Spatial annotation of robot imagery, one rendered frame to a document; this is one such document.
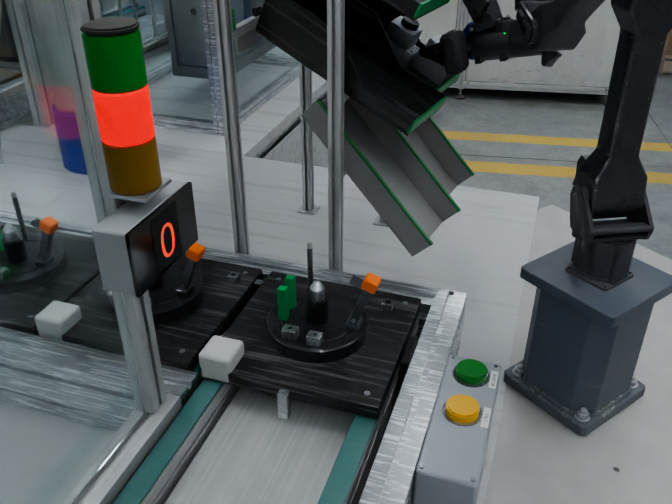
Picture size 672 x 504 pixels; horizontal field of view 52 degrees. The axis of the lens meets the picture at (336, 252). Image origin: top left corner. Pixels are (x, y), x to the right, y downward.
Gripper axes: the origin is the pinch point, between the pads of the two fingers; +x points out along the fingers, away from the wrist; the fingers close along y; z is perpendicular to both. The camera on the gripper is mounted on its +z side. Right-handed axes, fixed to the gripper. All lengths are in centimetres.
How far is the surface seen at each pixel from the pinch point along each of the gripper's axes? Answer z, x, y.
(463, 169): -23.0, 1.9, -5.3
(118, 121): 6, 0, 68
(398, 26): 4.8, 5.0, 5.3
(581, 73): -76, 79, -363
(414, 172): -18.4, 3.6, 9.8
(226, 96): 0.7, 22.0, 30.3
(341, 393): -32, -6, 52
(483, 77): -68, 137, -337
